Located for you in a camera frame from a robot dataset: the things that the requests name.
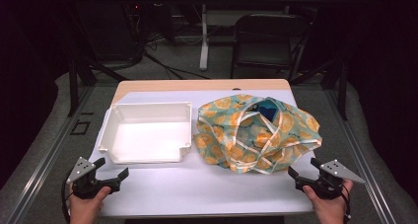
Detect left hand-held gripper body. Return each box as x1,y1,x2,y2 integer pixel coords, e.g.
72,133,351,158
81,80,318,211
66,156,121,200

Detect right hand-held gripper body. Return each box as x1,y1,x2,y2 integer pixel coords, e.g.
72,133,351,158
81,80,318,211
295,159,366,200

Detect white plastic box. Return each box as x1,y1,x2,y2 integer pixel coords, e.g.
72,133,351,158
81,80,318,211
97,101,193,165

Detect orange-print fabric bag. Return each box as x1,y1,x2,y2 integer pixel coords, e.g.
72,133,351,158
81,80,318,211
192,93,323,175

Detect person's right hand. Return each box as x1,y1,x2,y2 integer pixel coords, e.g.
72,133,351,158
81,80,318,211
302,179,355,224

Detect person's left hand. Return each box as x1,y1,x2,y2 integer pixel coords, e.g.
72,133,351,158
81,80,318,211
68,186,112,224

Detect black metal stand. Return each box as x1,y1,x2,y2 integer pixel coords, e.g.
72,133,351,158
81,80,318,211
66,54,130,117
289,57,349,121

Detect black folding chair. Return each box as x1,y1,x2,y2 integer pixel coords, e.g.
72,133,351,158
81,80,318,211
230,13,312,83

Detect dark cabinet with red light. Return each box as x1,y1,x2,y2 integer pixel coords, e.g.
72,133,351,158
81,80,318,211
75,0,146,62

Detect white desk leg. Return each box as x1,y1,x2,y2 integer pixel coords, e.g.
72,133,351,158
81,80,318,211
198,3,211,72

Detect aluminium floor rail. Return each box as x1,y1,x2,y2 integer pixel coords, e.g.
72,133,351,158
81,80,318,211
4,85,98,224
323,85,397,224

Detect left hand-held gripper cable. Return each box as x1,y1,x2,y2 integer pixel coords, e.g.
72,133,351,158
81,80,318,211
60,174,75,224

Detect hand-held gripper cable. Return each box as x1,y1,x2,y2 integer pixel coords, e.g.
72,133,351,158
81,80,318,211
60,174,75,224
339,184,353,224

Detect right hand-held gripper cable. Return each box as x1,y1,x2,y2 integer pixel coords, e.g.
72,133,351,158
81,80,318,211
339,184,353,224

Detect black floor cables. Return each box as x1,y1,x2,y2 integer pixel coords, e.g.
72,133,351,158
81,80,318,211
142,33,211,81

